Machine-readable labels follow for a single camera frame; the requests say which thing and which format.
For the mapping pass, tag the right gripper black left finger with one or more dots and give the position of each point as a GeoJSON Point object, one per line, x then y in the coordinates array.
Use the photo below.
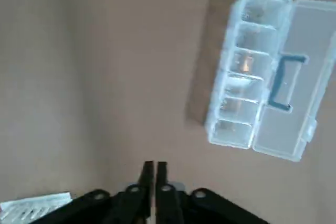
{"type": "Point", "coordinates": [131, 205]}

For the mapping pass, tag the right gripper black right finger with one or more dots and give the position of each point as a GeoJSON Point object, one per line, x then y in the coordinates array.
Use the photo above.
{"type": "Point", "coordinates": [170, 205]}

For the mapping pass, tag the clear plastic compartment box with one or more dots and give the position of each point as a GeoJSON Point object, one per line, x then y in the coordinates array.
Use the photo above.
{"type": "Point", "coordinates": [302, 37]}

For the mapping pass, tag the white test tube rack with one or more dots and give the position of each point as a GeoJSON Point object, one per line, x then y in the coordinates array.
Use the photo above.
{"type": "Point", "coordinates": [34, 205]}

